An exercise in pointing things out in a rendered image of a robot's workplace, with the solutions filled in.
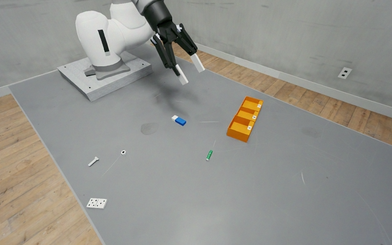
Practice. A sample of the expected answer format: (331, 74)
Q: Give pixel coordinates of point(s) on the orange rack of open bins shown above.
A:
(242, 123)

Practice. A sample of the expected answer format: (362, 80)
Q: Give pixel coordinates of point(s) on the white domino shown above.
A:
(97, 203)

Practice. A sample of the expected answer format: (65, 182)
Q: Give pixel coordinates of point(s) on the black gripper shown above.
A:
(160, 20)

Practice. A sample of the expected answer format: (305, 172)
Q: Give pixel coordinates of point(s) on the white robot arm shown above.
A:
(103, 40)

